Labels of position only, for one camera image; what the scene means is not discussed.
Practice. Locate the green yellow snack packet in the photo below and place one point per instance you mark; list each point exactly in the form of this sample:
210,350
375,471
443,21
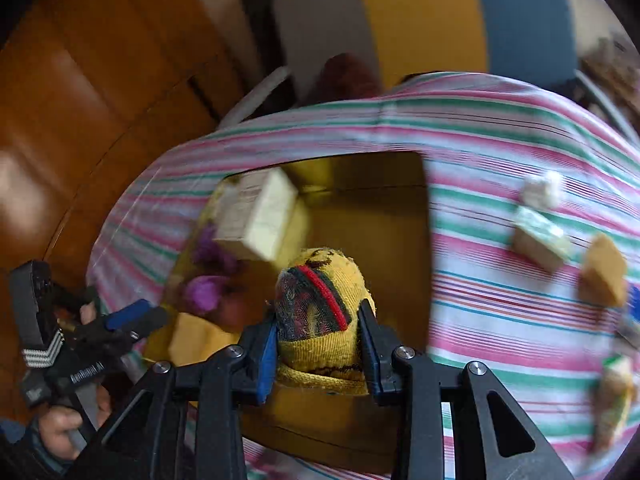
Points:
614,398

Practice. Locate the yellow sponge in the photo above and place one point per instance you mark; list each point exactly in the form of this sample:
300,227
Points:
603,272
194,340

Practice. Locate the white bed rail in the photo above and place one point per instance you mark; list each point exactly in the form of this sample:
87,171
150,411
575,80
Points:
255,98

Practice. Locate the grey yellow blue headboard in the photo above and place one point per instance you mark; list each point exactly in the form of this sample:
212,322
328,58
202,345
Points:
526,40

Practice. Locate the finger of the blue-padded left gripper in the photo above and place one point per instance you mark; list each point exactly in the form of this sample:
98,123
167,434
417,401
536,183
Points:
127,313

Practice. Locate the striped bed sheet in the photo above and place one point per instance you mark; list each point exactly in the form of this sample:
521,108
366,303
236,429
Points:
479,136

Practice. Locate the small green white box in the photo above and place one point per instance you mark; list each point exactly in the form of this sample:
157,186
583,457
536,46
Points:
540,240

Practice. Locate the wooden wardrobe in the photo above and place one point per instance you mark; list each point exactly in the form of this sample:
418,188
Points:
92,91

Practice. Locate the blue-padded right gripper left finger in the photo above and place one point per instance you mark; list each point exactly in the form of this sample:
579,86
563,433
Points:
145,438

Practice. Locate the person's left hand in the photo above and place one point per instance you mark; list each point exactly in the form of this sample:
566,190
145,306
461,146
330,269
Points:
56,424

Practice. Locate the cream medicine box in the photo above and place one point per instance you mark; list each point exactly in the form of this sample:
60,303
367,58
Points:
252,212

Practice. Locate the gold tin box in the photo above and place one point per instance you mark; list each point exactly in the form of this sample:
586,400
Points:
374,208

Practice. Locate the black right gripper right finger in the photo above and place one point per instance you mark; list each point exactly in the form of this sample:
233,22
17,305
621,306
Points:
494,438

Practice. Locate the yellow knit sock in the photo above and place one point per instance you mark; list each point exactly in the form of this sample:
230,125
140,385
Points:
316,301

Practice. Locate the blue Tempo tissue pack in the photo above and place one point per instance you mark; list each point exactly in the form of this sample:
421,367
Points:
633,304

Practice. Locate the purple foil packet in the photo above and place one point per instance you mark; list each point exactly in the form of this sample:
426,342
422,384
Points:
203,294
209,254

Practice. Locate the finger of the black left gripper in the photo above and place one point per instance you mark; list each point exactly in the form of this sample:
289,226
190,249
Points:
149,323

